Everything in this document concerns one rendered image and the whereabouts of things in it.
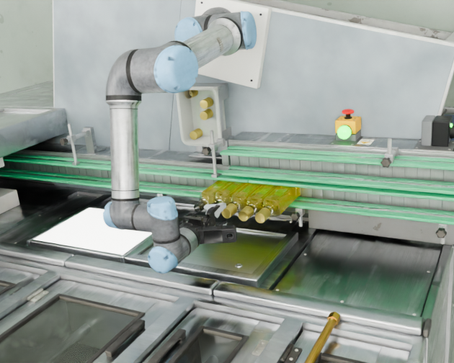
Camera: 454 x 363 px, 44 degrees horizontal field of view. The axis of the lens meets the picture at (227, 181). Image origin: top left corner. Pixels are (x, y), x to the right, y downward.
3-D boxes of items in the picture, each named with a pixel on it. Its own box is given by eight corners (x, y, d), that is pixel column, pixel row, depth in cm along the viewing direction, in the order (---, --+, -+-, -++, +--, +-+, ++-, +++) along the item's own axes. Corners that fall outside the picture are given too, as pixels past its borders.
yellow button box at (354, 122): (341, 135, 195) (335, 140, 189) (341, 114, 192) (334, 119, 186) (361, 135, 192) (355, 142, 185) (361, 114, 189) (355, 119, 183)
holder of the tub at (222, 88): (194, 151, 225) (184, 157, 218) (187, 82, 216) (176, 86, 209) (233, 154, 217) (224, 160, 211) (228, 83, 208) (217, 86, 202)
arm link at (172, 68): (217, 10, 185) (120, 55, 143) (259, 6, 178) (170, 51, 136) (223, 47, 190) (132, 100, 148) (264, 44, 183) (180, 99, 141)
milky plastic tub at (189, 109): (192, 139, 223) (181, 145, 216) (187, 82, 215) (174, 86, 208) (232, 141, 215) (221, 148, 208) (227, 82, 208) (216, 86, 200)
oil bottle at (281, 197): (285, 194, 198) (261, 217, 180) (284, 178, 196) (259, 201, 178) (300, 194, 195) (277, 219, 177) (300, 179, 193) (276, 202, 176)
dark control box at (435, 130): (424, 138, 182) (420, 145, 175) (425, 114, 180) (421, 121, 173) (452, 140, 179) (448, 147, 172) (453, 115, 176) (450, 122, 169)
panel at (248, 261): (89, 212, 230) (27, 247, 202) (88, 204, 229) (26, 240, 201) (298, 240, 190) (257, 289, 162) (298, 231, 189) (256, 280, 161)
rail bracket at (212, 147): (220, 170, 206) (204, 181, 196) (217, 124, 200) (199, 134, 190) (228, 170, 205) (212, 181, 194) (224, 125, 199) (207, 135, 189)
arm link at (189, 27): (188, 15, 192) (166, 19, 181) (223, 11, 186) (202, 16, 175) (192, 51, 196) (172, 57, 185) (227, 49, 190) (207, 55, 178)
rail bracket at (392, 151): (388, 153, 177) (378, 167, 166) (388, 131, 174) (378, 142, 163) (401, 154, 175) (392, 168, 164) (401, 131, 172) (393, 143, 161)
